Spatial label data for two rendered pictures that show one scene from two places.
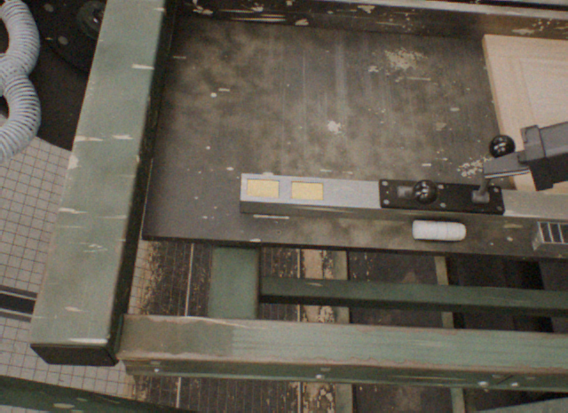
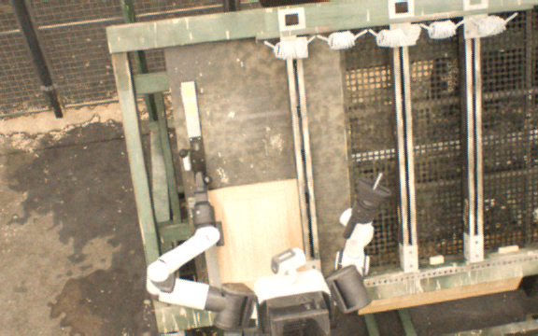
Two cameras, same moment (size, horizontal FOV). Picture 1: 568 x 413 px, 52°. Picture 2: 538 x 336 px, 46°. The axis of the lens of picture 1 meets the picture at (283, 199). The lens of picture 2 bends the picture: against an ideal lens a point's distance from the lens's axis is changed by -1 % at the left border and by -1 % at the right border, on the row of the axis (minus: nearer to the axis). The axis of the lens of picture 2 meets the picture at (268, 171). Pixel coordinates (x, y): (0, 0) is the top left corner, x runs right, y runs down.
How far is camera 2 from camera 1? 1.87 m
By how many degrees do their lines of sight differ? 27
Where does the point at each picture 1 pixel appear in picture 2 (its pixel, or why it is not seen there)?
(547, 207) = not seen: hidden behind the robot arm
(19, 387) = not seen: outside the picture
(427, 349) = (134, 157)
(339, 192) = (192, 120)
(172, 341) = (120, 71)
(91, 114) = (199, 21)
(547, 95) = (264, 205)
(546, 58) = (287, 206)
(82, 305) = (120, 42)
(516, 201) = not seen: hidden behind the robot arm
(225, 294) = (149, 81)
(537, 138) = (198, 189)
